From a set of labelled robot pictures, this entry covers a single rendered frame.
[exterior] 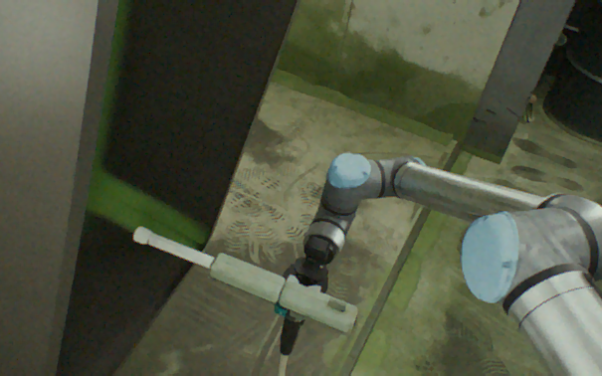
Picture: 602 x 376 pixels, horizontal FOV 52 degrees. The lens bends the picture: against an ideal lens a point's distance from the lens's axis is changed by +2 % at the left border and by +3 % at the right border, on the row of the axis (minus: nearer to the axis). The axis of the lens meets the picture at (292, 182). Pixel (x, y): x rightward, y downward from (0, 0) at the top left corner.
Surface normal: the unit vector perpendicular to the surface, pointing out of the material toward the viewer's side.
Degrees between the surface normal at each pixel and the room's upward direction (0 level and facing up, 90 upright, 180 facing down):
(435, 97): 90
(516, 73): 90
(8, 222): 91
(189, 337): 0
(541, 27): 90
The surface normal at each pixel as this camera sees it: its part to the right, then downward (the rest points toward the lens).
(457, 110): -0.44, 0.50
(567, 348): -0.71, -0.29
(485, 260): -0.97, -0.01
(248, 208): 0.15, -0.78
